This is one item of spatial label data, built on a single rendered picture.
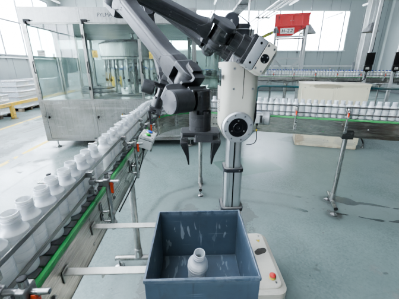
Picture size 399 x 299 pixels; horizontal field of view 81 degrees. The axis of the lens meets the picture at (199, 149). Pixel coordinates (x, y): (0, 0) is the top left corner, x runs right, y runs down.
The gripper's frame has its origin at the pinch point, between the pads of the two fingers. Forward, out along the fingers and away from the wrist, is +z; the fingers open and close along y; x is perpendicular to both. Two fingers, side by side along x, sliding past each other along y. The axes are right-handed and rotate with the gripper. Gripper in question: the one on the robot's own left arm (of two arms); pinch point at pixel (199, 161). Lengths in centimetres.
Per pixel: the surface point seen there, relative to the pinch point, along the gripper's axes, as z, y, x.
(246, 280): 28.3, 11.9, -14.6
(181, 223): 32.8, -6.2, 16.4
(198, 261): 34.6, -0.3, -1.1
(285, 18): -161, 257, 643
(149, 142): 13, -25, 63
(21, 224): 9.7, -41.8, -14.3
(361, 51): -97, 651, 874
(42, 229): 15.4, -41.5, -8.8
